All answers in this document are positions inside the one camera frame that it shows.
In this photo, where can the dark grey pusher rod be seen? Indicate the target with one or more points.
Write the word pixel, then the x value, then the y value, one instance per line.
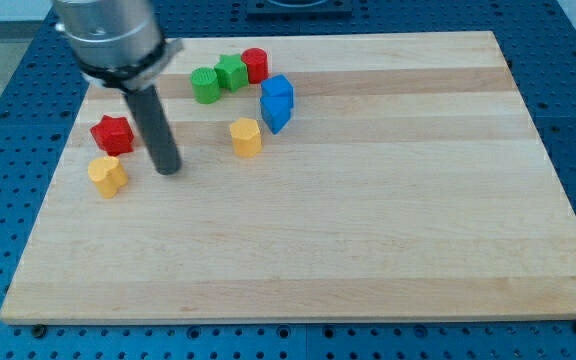
pixel 150 119

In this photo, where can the yellow hexagon block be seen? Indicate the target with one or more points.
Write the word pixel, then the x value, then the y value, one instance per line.
pixel 246 137

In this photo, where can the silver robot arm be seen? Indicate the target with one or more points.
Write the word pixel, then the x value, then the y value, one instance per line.
pixel 119 44

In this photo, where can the red star block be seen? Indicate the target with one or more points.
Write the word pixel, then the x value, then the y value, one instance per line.
pixel 113 135

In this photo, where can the yellow heart block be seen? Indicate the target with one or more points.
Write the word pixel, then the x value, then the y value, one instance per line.
pixel 108 175

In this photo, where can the green star block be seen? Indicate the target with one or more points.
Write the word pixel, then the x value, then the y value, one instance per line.
pixel 231 72

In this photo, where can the green cylinder block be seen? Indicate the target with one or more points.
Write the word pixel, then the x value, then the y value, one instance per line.
pixel 205 85

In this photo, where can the red cylinder block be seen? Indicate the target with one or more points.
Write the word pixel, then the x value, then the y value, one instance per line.
pixel 256 61

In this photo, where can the blue triangle block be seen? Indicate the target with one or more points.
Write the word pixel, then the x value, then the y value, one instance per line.
pixel 276 112

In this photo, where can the blue cube block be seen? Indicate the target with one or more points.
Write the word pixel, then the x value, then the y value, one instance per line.
pixel 278 86

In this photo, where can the wooden board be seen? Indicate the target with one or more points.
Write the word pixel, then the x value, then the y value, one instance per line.
pixel 409 185

